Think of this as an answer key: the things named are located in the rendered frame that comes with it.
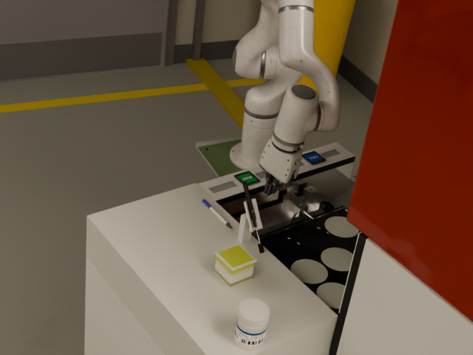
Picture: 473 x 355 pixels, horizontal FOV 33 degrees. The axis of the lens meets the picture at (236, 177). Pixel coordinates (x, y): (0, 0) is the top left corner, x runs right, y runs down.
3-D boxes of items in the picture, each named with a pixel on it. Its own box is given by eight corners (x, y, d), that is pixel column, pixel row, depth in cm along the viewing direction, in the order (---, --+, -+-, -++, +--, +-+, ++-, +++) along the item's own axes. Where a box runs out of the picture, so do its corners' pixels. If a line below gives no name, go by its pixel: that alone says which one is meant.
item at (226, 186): (347, 191, 266) (355, 155, 258) (209, 239, 236) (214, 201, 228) (329, 177, 272) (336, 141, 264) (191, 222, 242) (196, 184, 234)
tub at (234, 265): (253, 280, 201) (257, 259, 197) (229, 290, 197) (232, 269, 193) (236, 263, 206) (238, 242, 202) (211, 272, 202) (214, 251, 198)
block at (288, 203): (307, 213, 242) (308, 205, 241) (298, 216, 241) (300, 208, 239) (290, 199, 248) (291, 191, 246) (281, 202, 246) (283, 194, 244)
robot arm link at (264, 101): (242, 100, 269) (248, 34, 256) (297, 101, 271) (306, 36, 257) (246, 118, 259) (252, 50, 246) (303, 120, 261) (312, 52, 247)
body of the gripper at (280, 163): (311, 146, 207) (298, 178, 214) (281, 125, 212) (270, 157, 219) (293, 156, 202) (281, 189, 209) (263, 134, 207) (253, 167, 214)
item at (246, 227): (260, 248, 212) (267, 207, 205) (248, 253, 210) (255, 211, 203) (246, 235, 216) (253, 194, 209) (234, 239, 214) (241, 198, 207)
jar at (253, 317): (270, 344, 184) (276, 313, 179) (246, 355, 180) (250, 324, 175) (252, 325, 188) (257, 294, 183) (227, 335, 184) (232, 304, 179)
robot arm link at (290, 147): (312, 138, 206) (310, 147, 208) (287, 119, 210) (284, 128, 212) (293, 148, 201) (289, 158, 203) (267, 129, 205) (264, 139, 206)
